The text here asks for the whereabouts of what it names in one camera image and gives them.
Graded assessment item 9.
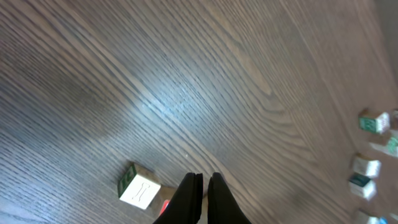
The green letter R block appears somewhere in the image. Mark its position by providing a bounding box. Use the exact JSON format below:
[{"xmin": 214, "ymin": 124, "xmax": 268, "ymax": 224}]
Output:
[{"xmin": 369, "ymin": 131, "xmax": 397, "ymax": 157}]

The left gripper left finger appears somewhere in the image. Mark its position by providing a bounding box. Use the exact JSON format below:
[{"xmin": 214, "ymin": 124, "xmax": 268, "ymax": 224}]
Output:
[{"xmin": 154, "ymin": 172, "xmax": 203, "ymax": 224}]

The red letter U block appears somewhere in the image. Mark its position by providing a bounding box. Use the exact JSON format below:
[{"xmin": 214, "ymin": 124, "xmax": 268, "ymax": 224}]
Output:
[{"xmin": 159, "ymin": 200, "xmax": 170, "ymax": 216}]

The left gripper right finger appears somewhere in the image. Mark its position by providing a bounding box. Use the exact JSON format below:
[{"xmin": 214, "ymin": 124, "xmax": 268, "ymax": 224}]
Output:
[{"xmin": 208, "ymin": 172, "xmax": 251, "ymax": 224}]

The plain white picture block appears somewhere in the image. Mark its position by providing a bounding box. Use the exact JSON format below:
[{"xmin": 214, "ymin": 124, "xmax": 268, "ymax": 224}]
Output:
[{"xmin": 348, "ymin": 173, "xmax": 377, "ymax": 200}]

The green letter B block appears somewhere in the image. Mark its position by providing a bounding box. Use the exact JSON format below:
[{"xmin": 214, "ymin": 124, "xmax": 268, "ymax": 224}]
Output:
[{"xmin": 358, "ymin": 110, "xmax": 390, "ymax": 134}]

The white letter I block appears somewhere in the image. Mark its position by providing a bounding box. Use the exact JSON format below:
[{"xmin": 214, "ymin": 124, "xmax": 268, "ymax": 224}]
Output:
[{"xmin": 118, "ymin": 163, "xmax": 161, "ymax": 210}]

